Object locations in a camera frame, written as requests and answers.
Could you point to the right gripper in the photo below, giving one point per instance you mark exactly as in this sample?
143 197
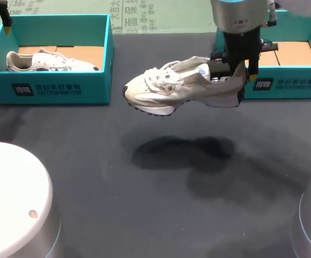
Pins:
241 43

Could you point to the white beige sneaker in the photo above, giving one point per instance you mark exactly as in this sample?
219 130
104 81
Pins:
50 63
171 88

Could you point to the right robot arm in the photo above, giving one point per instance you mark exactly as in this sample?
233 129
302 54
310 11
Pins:
238 13

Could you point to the teal shoebox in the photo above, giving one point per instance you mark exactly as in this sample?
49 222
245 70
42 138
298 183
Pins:
292 86
64 91

